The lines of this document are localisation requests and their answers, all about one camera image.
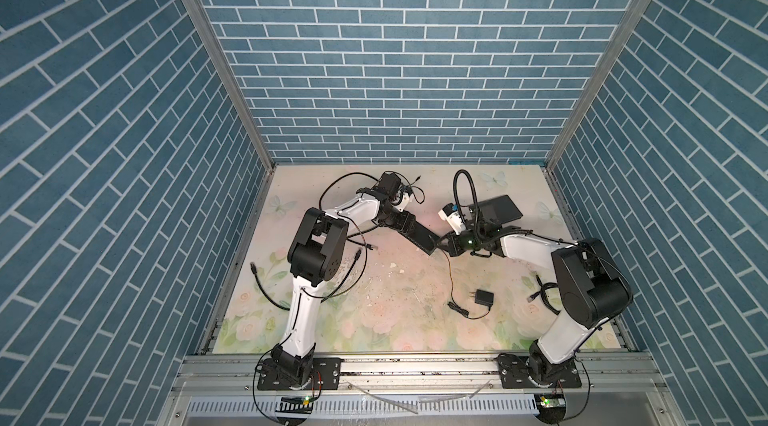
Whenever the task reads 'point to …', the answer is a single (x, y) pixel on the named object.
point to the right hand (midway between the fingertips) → (435, 240)
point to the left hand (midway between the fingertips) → (407, 224)
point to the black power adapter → (483, 297)
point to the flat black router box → (497, 211)
